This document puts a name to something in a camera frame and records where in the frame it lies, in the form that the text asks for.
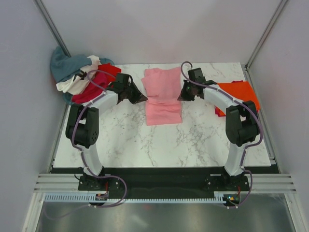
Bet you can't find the right aluminium table rail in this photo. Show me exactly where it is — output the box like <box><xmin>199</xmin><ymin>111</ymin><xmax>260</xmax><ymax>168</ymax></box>
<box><xmin>241</xmin><ymin>65</ymin><xmax>278</xmax><ymax>165</ymax></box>

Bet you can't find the left aluminium table rail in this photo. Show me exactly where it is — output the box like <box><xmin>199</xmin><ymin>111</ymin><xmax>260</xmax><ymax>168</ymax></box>
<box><xmin>46</xmin><ymin>104</ymin><xmax>68</xmax><ymax>173</ymax></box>

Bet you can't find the folded orange t-shirt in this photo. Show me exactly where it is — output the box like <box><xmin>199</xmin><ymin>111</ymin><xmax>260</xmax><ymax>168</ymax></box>
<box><xmin>218</xmin><ymin>81</ymin><xmax>260</xmax><ymax>112</ymax></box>

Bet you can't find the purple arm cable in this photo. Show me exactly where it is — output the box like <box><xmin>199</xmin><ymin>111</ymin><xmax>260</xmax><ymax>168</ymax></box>
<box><xmin>181</xmin><ymin>61</ymin><xmax>264</xmax><ymax>210</ymax></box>
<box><xmin>71</xmin><ymin>70</ymin><xmax>128</xmax><ymax>208</ymax></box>

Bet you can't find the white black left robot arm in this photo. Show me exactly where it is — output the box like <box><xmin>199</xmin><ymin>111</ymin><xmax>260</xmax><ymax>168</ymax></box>
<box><xmin>65</xmin><ymin>73</ymin><xmax>147</xmax><ymax>191</ymax></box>

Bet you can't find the white t-shirt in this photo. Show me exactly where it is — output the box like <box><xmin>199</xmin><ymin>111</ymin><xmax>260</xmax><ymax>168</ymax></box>
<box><xmin>56</xmin><ymin>58</ymin><xmax>101</xmax><ymax>95</ymax></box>

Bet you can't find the teal blue t-shirt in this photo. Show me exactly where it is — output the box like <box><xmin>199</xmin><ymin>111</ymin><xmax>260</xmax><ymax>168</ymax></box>
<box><xmin>50</xmin><ymin>46</ymin><xmax>114</xmax><ymax>83</ymax></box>

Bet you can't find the left aluminium frame post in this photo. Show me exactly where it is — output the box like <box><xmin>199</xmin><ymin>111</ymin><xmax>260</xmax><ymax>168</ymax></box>
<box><xmin>34</xmin><ymin>0</ymin><xmax>71</xmax><ymax>57</ymax></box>

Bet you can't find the right aluminium frame post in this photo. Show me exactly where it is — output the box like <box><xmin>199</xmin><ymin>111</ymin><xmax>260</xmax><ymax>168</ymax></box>
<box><xmin>242</xmin><ymin>0</ymin><xmax>290</xmax><ymax>71</ymax></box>

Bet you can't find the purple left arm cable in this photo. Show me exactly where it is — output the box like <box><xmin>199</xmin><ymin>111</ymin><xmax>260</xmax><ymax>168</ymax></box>
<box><xmin>71</xmin><ymin>70</ymin><xmax>128</xmax><ymax>208</ymax></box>

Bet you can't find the pink t-shirt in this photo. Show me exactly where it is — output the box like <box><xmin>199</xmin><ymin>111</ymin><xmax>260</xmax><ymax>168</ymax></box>
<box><xmin>141</xmin><ymin>67</ymin><xmax>182</xmax><ymax>126</ymax></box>

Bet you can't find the red t-shirt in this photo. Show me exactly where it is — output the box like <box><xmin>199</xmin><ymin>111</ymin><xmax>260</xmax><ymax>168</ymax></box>
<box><xmin>98</xmin><ymin>63</ymin><xmax>122</xmax><ymax>76</ymax></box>

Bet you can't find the crimson t-shirt in pile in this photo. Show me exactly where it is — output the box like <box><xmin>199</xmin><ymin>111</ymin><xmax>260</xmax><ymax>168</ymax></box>
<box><xmin>71</xmin><ymin>72</ymin><xmax>115</xmax><ymax>104</ymax></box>

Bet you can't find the aluminium table rail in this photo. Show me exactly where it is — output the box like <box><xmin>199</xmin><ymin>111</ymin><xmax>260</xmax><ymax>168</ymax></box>
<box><xmin>241</xmin><ymin>65</ymin><xmax>278</xmax><ymax>165</ymax></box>
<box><xmin>46</xmin><ymin>104</ymin><xmax>68</xmax><ymax>173</ymax></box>

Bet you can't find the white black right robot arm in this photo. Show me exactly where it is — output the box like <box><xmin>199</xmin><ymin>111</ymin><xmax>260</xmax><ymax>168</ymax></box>
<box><xmin>178</xmin><ymin>68</ymin><xmax>263</xmax><ymax>190</ymax></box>

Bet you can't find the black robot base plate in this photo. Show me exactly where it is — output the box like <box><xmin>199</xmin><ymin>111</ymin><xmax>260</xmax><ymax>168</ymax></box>
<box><xmin>51</xmin><ymin>165</ymin><xmax>279</xmax><ymax>198</ymax></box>

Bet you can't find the folded magenta t-shirt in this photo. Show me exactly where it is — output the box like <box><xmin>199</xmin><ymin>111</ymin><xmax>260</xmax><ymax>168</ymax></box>
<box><xmin>215</xmin><ymin>81</ymin><xmax>243</xmax><ymax>117</ymax></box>

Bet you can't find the white slotted cable duct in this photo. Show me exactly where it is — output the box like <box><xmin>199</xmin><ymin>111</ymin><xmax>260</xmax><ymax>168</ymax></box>
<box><xmin>44</xmin><ymin>193</ymin><xmax>240</xmax><ymax>203</ymax></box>

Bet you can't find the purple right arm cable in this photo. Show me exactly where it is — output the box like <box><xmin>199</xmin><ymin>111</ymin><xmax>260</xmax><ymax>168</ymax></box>
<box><xmin>181</xmin><ymin>61</ymin><xmax>264</xmax><ymax>210</ymax></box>

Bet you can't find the aluminium frame post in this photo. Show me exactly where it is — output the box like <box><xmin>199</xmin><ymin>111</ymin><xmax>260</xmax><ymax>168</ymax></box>
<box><xmin>34</xmin><ymin>0</ymin><xmax>71</xmax><ymax>57</ymax></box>
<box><xmin>242</xmin><ymin>0</ymin><xmax>290</xmax><ymax>71</ymax></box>

